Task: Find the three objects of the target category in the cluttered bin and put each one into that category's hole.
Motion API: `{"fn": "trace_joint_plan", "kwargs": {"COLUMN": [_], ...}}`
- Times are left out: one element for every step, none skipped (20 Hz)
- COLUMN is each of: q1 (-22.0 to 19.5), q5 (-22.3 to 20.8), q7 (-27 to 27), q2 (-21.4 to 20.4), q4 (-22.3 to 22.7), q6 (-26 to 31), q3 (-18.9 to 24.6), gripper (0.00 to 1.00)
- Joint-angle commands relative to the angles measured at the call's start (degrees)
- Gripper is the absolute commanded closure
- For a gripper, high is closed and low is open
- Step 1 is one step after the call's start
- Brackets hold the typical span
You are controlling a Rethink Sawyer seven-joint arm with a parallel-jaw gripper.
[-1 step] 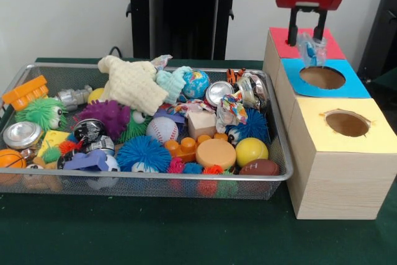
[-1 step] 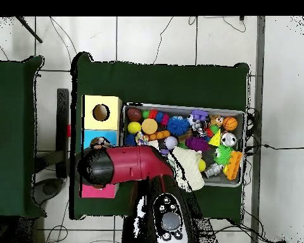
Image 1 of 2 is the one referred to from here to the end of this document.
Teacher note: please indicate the brown toy football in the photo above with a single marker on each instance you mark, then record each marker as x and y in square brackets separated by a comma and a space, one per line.
[260, 167]

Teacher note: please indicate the shallow clear mesh bin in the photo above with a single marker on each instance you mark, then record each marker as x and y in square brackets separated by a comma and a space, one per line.
[155, 175]

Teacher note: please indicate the clear plastic packet blue print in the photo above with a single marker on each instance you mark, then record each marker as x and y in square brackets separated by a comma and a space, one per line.
[311, 54]

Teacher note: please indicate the cream knitted cloth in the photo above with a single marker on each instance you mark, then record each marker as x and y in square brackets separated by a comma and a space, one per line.
[133, 85]

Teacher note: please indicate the orange plastic toy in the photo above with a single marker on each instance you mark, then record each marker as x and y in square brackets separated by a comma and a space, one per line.
[26, 91]

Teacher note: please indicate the yellow ball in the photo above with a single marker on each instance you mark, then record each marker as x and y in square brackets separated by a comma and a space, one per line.
[252, 151]

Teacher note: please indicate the large blue spiky ball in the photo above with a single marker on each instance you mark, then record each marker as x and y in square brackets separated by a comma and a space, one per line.
[142, 158]

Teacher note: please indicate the white toy baseball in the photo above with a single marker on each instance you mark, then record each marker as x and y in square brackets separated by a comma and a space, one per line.
[162, 129]

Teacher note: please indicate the light blue knitted cloth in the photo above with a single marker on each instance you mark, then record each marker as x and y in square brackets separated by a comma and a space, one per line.
[173, 82]

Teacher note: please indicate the black panel stand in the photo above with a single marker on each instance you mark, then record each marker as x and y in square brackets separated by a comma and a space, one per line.
[381, 29]

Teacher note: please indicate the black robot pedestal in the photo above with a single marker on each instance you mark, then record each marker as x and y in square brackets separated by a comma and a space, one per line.
[186, 29]

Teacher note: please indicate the green spiky toy with eyes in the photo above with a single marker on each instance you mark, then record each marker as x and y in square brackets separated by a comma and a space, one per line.
[40, 113]

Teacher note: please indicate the orange toy basketball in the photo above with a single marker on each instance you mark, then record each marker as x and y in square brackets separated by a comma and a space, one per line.
[10, 160]

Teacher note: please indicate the blue globe print ball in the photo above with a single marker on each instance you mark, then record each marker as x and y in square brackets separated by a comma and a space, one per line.
[195, 82]

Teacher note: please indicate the small blue spiky ball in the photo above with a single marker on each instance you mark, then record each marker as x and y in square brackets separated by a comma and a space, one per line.
[249, 122]

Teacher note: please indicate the dark green side table cloth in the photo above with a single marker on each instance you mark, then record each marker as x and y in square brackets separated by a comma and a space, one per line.
[387, 79]

